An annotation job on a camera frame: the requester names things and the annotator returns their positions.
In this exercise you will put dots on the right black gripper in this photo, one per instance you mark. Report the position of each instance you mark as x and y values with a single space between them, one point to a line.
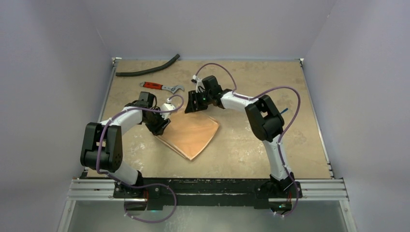
192 103

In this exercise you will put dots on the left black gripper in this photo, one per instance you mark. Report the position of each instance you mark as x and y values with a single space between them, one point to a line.
158 130

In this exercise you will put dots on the peach cloth napkin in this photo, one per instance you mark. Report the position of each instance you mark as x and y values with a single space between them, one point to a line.
189 134

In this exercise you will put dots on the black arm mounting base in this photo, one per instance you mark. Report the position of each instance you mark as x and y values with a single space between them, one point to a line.
158 192

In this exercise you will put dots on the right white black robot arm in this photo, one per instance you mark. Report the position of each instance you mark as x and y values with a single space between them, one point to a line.
263 116

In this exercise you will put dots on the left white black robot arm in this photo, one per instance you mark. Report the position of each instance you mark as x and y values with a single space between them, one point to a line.
102 148

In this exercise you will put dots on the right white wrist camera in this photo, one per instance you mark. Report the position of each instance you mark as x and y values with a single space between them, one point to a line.
199 87

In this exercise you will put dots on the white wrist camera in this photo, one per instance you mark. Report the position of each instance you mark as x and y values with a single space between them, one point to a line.
166 109
199 87

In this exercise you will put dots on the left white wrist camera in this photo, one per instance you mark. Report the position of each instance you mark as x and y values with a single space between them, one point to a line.
166 109

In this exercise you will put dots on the red handled adjustable wrench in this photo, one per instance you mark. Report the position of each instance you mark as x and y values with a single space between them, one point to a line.
172 89

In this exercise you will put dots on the aluminium frame rail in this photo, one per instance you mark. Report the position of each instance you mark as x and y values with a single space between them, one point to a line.
234 152

